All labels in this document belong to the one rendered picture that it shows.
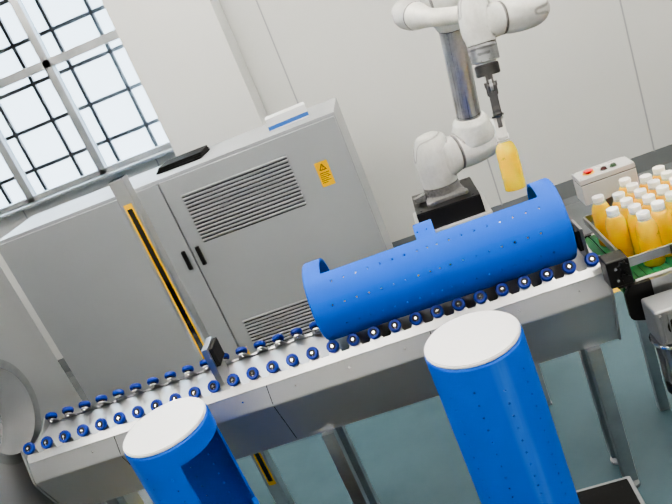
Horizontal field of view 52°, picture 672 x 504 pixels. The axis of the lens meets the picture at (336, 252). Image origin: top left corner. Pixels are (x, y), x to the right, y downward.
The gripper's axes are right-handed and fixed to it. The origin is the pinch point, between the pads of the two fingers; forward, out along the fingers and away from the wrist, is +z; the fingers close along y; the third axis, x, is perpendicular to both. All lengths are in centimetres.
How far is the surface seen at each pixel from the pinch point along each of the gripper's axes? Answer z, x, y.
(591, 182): 30, 27, -36
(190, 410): 58, -111, 39
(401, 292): 43, -42, 11
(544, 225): 32.6, 6.3, 4.8
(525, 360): 59, -8, 44
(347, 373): 67, -68, 9
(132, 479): 91, -159, 14
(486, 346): 53, -17, 46
